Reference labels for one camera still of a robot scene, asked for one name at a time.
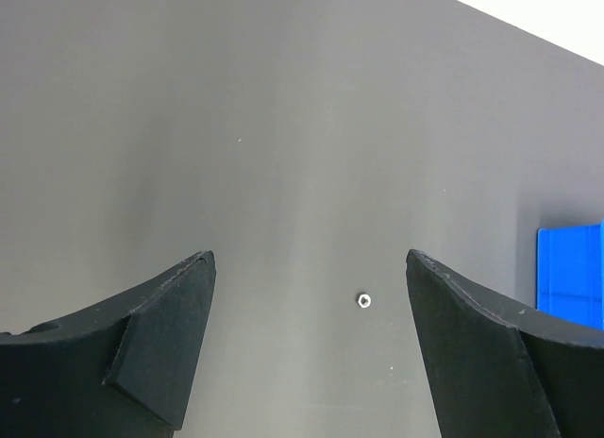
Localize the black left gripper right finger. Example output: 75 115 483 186
406 249 603 437

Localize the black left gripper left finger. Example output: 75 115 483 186
1 251 215 437

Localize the silver hex nut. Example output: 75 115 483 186
357 293 372 309

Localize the blue compartment tray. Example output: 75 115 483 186
536 223 603 329

